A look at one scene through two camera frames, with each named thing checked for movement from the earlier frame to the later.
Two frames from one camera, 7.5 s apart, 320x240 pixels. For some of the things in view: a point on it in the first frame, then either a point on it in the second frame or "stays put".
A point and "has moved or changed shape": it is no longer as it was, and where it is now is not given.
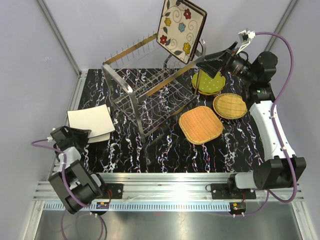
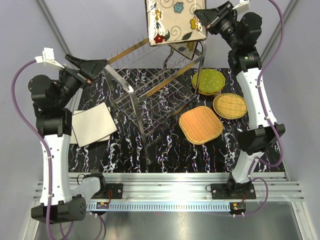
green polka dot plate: (208, 85) stays put
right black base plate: (222, 191) stays put
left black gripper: (83, 134) to (91, 67)
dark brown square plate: (178, 29) has moved or changed shape
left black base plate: (113, 191) stays put
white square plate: (96, 119) stays put
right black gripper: (224, 60) to (211, 18)
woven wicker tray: (200, 124) stays put
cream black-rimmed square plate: (100, 138) has moved or changed shape
